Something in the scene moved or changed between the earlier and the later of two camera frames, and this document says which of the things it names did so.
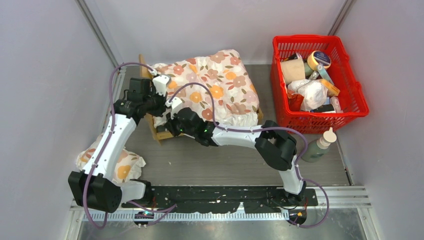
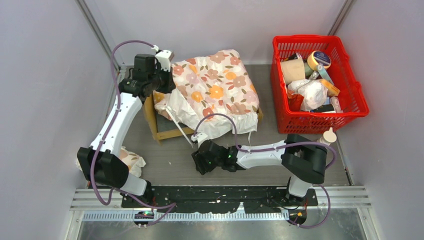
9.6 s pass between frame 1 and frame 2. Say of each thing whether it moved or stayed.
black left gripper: moved
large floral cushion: stayed
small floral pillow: stayed
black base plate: stayed
